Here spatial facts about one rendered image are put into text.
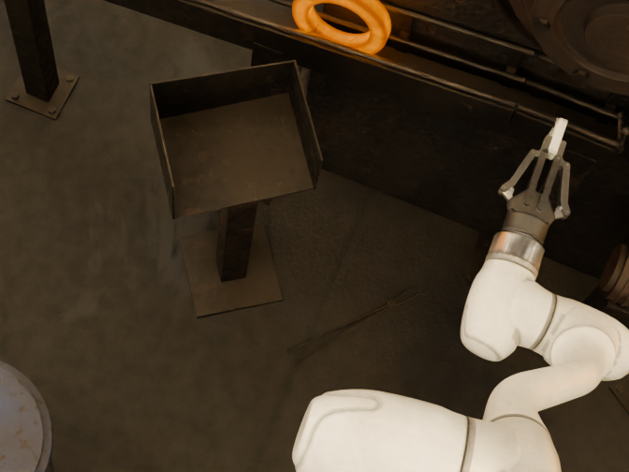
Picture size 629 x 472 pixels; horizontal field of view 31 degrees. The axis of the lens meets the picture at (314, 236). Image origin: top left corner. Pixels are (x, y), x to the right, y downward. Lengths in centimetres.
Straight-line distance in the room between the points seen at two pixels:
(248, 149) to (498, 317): 57
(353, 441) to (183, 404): 124
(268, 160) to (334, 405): 81
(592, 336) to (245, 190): 66
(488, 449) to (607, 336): 57
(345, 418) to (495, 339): 57
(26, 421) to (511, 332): 87
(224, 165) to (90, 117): 78
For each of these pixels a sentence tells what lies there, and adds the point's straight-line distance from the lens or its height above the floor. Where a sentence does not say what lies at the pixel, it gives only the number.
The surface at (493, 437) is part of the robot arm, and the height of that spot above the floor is 116.
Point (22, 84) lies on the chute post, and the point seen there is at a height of 1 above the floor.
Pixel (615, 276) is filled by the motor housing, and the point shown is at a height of 50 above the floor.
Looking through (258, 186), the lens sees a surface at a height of 60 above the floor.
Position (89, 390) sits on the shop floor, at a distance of 257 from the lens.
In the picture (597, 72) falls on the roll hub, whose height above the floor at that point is 101.
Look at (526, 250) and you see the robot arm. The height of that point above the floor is 77.
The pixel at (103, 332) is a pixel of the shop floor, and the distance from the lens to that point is 261.
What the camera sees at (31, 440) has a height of 43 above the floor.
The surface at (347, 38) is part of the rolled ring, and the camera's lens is 218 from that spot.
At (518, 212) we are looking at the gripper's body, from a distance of 197.
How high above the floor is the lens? 248
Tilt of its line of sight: 66 degrees down
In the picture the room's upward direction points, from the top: 16 degrees clockwise
